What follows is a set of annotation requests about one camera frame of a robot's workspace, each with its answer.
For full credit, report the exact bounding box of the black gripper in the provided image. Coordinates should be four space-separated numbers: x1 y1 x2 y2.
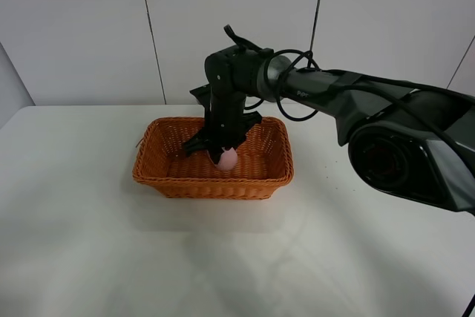
183 85 262 166

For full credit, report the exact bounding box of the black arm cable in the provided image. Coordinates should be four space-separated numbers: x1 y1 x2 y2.
255 48 475 162

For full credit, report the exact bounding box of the orange woven wicker basket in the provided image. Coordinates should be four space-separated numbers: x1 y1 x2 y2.
132 117 294 200

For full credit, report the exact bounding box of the pink peach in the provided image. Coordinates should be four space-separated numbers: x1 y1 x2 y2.
216 148 238 171

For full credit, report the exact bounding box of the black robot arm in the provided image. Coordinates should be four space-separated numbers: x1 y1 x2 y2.
183 45 474 213

